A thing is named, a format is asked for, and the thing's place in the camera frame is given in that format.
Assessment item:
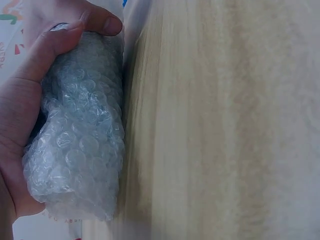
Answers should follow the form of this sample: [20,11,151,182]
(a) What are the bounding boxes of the person's left hand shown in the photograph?
[0,0,124,220]

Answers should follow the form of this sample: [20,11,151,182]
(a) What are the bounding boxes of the bubble bundle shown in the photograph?
[21,22,126,222]

